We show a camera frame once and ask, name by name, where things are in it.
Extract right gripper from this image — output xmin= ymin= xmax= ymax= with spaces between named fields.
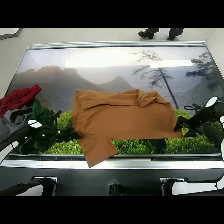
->
xmin=174 ymin=111 xmax=208 ymax=133

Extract brown shirt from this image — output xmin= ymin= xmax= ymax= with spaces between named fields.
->
xmin=71 ymin=88 xmax=184 ymax=169

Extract person's legs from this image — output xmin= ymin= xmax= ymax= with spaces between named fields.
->
xmin=137 ymin=27 xmax=185 ymax=42

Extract dark green garment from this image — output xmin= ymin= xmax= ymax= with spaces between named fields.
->
xmin=19 ymin=98 xmax=81 ymax=155

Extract red garment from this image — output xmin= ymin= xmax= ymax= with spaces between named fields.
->
xmin=0 ymin=83 xmax=43 ymax=119

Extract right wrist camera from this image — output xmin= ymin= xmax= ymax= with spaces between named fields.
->
xmin=183 ymin=103 xmax=203 ymax=114

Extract silver frame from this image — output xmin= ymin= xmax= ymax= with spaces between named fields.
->
xmin=0 ymin=39 xmax=224 ymax=197

